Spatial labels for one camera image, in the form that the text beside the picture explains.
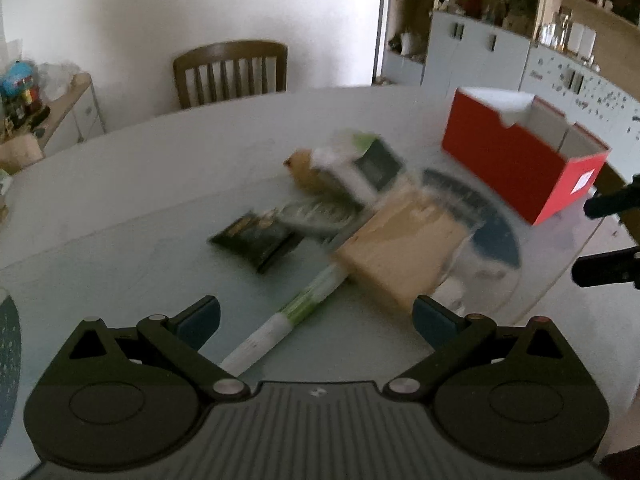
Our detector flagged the white green tube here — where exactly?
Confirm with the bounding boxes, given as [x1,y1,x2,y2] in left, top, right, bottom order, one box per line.
[220,264,347,376]

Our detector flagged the white side cabinet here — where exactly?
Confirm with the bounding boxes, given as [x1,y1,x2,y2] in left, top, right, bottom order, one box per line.
[38,73,105,157]

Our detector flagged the blue globe toy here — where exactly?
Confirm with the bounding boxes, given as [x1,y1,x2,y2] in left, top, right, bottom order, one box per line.
[1,62,38,105]

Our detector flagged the round fish pattern placemat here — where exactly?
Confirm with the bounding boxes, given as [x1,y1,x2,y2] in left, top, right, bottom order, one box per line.
[422,169,521,315]

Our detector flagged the black snack packet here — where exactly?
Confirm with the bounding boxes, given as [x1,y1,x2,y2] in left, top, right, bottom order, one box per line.
[207,211,304,274]

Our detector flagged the red cardboard storage box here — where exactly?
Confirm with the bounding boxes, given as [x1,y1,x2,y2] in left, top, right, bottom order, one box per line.
[442,87,610,226]

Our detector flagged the tan bear plush toy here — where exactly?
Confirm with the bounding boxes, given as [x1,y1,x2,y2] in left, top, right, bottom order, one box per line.
[283,148,334,195]

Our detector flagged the white green wet wipes pack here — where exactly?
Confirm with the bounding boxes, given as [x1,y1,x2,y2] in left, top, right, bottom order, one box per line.
[310,129,406,207]

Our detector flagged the dark wooden chair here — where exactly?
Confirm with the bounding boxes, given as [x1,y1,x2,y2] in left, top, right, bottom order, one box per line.
[172,39,288,110]

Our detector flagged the white wall cabinet unit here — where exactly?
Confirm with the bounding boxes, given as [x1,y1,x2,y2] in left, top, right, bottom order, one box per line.
[373,0,639,179]

